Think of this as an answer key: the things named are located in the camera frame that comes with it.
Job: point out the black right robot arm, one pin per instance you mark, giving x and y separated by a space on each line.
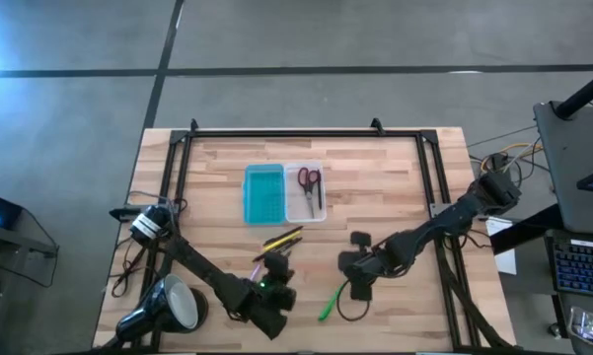
439 224

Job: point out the black backlit keyboard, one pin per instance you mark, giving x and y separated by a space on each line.
582 268

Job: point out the smartphone with lit screen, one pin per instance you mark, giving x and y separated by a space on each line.
592 329

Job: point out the yellow pen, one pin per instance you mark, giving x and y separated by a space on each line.
281 242

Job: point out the black frame clamp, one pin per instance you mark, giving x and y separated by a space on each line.
376 125
193 125

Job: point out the black round pole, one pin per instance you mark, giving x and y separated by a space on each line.
582 96

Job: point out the black desk lamp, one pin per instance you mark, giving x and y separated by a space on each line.
153 308

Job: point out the green pen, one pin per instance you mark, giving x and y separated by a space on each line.
328 308

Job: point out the dark grey side table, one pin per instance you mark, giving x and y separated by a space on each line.
567 163

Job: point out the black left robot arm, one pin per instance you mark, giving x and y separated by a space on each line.
202 268

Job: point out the black power adapter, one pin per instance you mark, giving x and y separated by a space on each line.
498 160

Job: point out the purple pen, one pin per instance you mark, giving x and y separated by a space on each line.
254 272

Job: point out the red and black scissors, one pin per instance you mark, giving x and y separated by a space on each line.
310 199

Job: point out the black computer with blue light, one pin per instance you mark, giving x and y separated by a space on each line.
0 207

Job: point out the clear box with blue lid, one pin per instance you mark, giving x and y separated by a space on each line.
264 194

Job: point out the black aluminium table frame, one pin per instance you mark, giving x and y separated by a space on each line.
301 133

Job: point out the black caster wheel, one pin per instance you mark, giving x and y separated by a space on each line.
553 330

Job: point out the white paper sheet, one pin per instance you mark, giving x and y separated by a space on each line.
505 261

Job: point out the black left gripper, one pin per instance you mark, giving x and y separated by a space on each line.
274 315

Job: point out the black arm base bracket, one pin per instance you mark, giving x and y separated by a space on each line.
123 213

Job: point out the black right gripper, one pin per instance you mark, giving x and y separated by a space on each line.
370 266

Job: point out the black stand foot bar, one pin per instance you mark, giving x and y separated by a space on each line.
523 232

